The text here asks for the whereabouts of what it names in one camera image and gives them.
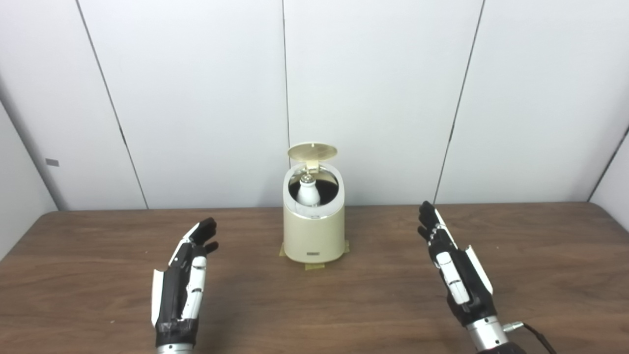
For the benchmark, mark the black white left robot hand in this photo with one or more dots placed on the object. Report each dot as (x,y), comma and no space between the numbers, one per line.
(174,290)

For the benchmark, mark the cream-colored bin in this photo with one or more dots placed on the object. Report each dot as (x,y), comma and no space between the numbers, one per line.
(313,236)

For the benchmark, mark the cream round bin lid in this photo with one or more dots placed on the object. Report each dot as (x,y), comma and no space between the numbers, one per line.
(313,151)

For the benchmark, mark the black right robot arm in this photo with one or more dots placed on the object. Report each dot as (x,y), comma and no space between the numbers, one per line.
(486,337)

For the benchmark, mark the small grey wall tag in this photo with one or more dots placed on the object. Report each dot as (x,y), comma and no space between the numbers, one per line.
(52,162)

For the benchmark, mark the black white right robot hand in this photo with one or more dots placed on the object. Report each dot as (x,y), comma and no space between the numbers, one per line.
(467,290)

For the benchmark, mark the small white plastic bottle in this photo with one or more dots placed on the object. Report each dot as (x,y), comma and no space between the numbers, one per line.
(308,192)

